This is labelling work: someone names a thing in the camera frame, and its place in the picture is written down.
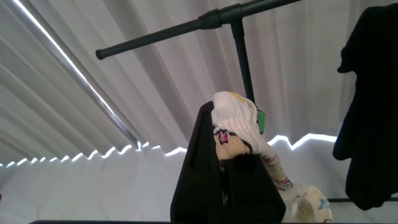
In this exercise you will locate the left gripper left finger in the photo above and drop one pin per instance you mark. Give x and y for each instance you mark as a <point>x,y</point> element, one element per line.
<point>199,180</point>

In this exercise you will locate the white curtain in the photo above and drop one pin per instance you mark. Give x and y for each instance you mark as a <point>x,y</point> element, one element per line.
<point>171,77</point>

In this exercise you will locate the black T-shirt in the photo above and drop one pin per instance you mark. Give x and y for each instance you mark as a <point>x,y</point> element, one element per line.
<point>373,124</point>

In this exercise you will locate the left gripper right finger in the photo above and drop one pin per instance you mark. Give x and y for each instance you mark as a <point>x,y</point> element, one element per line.
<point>252,196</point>

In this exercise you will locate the cream printed garment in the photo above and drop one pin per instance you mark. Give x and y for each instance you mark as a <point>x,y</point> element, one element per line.
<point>236,118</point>

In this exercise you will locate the black clothes rack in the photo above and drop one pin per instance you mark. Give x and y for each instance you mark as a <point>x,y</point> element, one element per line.
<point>155,36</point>

